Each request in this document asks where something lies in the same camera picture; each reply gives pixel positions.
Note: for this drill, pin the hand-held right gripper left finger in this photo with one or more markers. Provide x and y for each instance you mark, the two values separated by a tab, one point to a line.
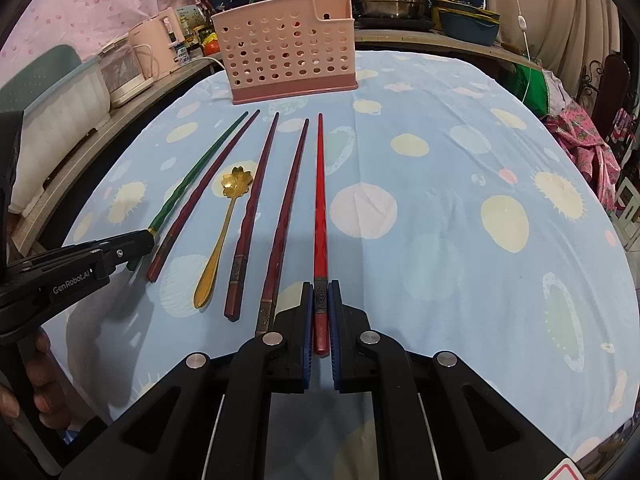
306	340

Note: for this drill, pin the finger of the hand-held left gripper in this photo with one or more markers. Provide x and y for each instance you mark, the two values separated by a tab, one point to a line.
132	247

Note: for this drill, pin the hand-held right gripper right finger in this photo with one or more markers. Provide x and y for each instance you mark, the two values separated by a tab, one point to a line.
335	340

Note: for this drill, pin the bright red chopstick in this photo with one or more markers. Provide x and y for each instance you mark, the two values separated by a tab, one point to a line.
320	210

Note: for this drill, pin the pink perforated utensil holder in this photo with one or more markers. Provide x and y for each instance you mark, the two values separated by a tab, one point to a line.
280	45

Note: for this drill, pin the person's left hand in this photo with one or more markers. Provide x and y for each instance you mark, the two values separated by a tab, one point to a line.
47	400

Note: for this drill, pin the wooden counter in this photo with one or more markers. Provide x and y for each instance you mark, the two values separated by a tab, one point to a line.
75	150

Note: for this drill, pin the gold flower spoon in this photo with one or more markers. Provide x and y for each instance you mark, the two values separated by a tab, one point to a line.
235	185

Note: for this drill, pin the maroon chopstick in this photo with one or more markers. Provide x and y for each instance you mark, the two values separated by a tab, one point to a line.
287	210
256	200

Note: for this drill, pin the white storage box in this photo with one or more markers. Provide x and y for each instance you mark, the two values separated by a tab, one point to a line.
60	110

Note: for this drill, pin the white countertop appliance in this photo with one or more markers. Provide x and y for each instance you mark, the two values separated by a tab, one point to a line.
125	70

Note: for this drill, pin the pink electric kettle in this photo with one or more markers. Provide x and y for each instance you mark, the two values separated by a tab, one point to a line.
155	40

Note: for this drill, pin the red tomato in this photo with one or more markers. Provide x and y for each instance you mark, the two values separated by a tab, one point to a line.
212	48

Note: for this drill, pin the pink floral cloth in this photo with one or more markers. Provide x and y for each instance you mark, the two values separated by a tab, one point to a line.
585	150

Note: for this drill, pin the green cloth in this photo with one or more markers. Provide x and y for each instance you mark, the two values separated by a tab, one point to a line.
532	90

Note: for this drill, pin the white stool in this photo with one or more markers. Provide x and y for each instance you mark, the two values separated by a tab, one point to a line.
627	210

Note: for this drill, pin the black induction cooker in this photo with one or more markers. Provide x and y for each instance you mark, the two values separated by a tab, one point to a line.
395	23

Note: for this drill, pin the blue baking dish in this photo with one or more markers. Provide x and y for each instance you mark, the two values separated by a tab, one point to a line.
467	30

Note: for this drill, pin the dark dish with yellow rim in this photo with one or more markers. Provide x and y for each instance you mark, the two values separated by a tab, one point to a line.
465	10

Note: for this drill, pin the dark wooden chair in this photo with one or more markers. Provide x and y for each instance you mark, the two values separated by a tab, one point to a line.
617	85

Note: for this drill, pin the beige curtain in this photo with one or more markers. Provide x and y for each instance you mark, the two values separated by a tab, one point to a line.
565	10

